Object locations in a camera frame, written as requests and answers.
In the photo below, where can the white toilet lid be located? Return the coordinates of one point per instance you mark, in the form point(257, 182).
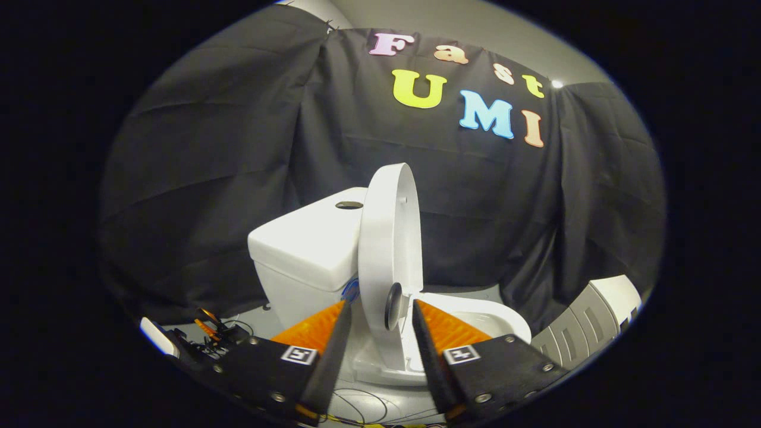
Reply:
point(386, 249)

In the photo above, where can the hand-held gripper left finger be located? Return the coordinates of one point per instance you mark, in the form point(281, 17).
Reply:
point(330, 362)

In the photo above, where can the black backdrop cloth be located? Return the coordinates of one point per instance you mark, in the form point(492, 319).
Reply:
point(226, 178)

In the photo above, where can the white toilet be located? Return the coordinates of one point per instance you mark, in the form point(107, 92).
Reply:
point(303, 249)

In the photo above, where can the chrome flush button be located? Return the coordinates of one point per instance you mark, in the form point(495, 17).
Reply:
point(349, 205)

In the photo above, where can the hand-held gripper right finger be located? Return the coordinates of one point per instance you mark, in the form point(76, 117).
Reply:
point(431, 362)

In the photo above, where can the white oblong device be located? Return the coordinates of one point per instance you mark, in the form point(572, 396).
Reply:
point(157, 336)

